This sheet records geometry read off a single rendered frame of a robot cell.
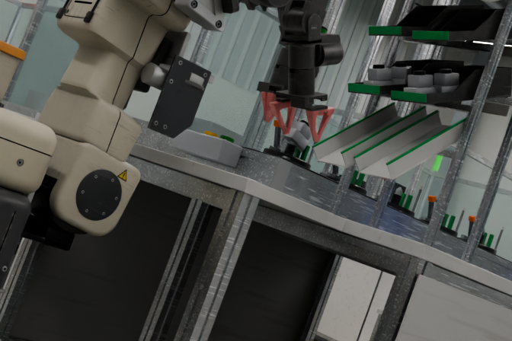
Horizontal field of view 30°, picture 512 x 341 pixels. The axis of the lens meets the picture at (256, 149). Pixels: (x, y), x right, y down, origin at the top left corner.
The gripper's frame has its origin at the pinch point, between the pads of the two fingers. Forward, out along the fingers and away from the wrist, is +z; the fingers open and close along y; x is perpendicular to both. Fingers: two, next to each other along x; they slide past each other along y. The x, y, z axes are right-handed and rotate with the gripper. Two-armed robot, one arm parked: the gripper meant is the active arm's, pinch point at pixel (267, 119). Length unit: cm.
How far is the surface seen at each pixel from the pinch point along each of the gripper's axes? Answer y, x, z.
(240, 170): -3.1, 5.9, 15.9
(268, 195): -51, 38, 22
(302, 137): -1.7, -12.9, 1.0
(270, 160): -13.0, 5.8, 11.2
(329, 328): 317, -416, 88
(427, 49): 60, -122, -61
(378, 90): -32.2, -3.2, -13.3
